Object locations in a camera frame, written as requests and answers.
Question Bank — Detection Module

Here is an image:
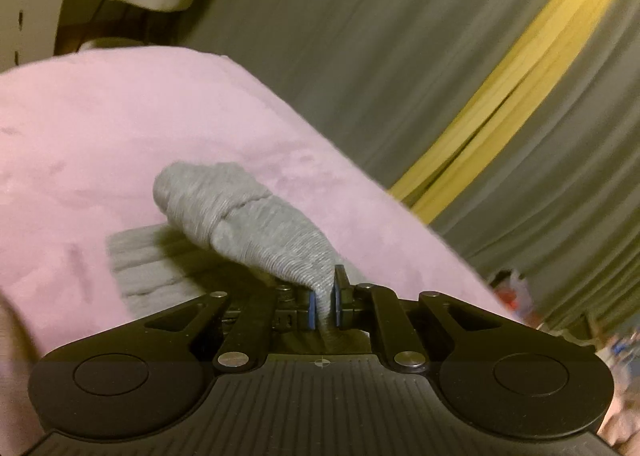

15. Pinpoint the red and white plastic bag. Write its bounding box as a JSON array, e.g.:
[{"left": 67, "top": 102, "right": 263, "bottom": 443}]
[{"left": 487, "top": 268, "right": 537, "bottom": 323}]

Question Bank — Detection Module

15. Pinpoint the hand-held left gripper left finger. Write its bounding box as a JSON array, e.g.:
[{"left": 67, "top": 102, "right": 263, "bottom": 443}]
[{"left": 143, "top": 286, "right": 319, "bottom": 372}]

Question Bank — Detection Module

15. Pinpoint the yellow curtain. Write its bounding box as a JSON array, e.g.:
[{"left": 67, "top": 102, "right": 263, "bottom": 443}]
[{"left": 387, "top": 0, "right": 640, "bottom": 226}]

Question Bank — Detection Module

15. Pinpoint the grey curtain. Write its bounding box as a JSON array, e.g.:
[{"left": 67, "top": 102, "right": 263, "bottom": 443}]
[
  {"left": 177, "top": 0, "right": 618, "bottom": 199},
  {"left": 430, "top": 11, "right": 640, "bottom": 342}
]

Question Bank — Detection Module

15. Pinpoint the pink blanket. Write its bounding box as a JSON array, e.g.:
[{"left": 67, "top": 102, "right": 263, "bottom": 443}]
[{"left": 0, "top": 47, "right": 526, "bottom": 442}]

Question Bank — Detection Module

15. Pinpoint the white cabinet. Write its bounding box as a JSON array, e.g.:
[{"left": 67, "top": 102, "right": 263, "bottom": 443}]
[{"left": 0, "top": 0, "right": 74, "bottom": 73}]

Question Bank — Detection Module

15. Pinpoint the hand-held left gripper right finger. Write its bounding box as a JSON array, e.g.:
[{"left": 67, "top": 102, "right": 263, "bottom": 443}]
[{"left": 332, "top": 264, "right": 501, "bottom": 372}]

